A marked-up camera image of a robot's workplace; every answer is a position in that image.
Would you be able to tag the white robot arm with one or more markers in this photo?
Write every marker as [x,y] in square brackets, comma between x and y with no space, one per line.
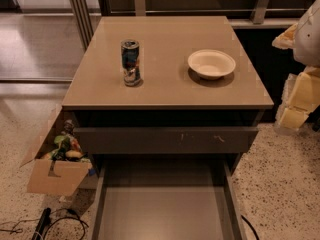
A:
[306,48]

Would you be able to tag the blue silver redbull can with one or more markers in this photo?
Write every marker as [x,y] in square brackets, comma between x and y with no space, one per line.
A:
[130,62]

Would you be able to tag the cardboard box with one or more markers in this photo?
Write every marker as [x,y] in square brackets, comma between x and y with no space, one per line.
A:
[56,177]

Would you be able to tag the black device on floor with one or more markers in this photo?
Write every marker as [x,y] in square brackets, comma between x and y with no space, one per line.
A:
[43,222]

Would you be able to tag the metal railing frame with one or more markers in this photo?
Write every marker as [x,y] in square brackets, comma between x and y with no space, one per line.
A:
[243,14]

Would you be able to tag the grey top drawer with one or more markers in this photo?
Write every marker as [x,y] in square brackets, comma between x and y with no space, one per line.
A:
[165,140]

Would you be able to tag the grey drawer cabinet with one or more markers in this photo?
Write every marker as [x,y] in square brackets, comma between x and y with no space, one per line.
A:
[169,94]

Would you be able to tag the colourful items in box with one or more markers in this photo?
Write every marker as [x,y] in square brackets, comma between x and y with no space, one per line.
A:
[67,146]

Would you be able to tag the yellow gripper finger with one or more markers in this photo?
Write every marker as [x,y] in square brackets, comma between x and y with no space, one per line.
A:
[300,97]
[286,39]

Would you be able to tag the white paper bowl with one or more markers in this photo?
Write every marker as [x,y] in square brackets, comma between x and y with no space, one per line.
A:
[211,64]

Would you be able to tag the open grey middle drawer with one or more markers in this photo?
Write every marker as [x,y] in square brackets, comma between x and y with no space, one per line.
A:
[165,200]

